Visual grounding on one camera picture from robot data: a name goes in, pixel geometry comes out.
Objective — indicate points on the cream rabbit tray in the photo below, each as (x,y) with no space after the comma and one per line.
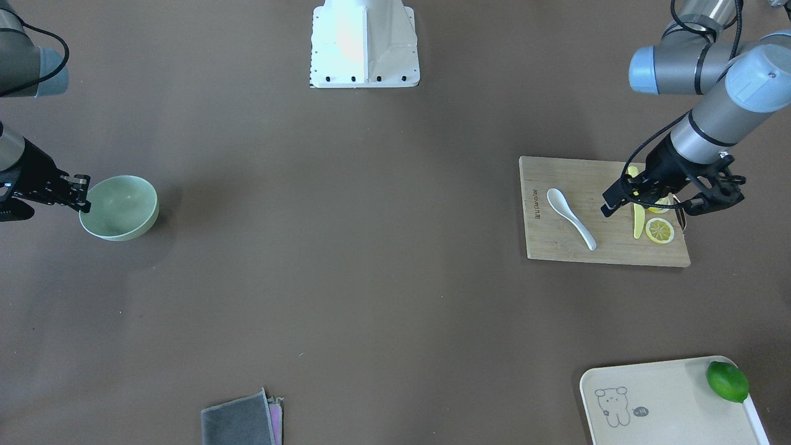
(667,402)

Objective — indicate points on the bamboo cutting board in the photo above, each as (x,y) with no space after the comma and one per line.
(549,236)

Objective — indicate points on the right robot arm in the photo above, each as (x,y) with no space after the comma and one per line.
(33,64)

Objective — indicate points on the single lemon slice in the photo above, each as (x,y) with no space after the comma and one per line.
(660,231)

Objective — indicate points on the yellow plastic knife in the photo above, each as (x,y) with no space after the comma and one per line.
(638,211)

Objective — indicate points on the white ceramic spoon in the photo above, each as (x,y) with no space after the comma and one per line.
(560,205)

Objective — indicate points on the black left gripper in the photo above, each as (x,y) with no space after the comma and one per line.
(665,162)

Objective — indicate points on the green lime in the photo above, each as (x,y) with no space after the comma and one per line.
(728,381)

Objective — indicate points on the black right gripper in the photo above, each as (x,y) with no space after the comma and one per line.
(32,173)

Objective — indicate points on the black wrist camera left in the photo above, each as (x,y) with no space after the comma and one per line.
(719,187)

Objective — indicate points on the light green bowl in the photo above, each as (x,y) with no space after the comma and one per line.
(122,208)

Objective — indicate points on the grey folded cloth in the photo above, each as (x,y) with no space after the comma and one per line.
(256,419)

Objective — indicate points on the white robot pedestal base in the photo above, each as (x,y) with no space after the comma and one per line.
(364,44)

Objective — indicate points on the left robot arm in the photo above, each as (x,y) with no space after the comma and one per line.
(740,84)

